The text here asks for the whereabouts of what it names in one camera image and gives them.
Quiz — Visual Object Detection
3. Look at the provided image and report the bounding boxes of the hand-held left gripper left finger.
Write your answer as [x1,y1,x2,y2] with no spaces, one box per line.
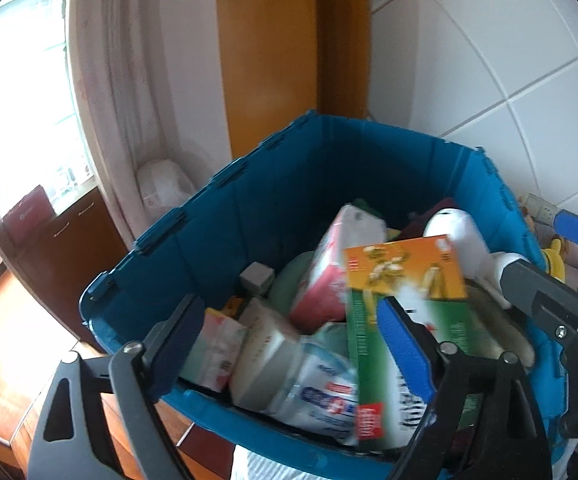
[28,294,206,480]

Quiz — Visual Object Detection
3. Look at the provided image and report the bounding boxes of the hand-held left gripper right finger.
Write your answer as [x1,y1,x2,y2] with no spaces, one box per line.
[376,296,554,480]

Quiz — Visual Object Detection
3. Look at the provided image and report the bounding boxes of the yellow plush brown stripes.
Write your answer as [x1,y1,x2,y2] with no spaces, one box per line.
[539,237,570,281]

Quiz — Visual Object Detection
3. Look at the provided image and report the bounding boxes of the green and orange medicine box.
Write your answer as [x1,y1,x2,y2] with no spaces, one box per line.
[343,234,470,453]

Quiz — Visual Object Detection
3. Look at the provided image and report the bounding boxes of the blue plastic storage crate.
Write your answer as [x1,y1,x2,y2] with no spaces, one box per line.
[79,112,570,480]

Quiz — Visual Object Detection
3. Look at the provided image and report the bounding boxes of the white wet wipes pack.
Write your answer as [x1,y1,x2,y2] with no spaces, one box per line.
[264,322,362,446]

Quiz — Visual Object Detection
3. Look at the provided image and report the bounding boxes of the white duck plush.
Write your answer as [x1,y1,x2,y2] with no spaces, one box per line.
[423,207,530,311]

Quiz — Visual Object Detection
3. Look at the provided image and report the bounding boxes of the grey cube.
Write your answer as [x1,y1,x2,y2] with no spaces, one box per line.
[239,261,276,295]

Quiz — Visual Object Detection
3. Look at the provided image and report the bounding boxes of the pink tissue pack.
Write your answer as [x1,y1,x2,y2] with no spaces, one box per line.
[289,203,390,336]

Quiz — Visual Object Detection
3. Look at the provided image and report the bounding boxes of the brown wooden cabinet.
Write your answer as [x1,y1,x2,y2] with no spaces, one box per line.
[0,187,130,356]

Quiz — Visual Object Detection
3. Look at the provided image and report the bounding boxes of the light green soft item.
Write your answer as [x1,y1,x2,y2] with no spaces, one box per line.
[269,252,320,311]

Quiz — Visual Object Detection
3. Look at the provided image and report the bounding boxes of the maroon pouch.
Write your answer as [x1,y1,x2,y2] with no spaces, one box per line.
[396,197,457,241]

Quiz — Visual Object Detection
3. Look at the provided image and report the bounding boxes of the white plastic bag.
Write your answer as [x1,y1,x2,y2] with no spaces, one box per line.
[136,158,197,221]

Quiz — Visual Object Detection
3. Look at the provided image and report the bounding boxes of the red paper bag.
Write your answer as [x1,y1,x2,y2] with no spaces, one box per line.
[2,185,55,248]

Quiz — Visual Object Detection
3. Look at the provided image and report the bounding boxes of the white curtain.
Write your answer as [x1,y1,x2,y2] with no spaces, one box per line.
[66,0,230,251]

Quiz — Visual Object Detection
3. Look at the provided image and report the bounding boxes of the wooden wall trim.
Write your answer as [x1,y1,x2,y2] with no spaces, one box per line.
[214,0,372,161]

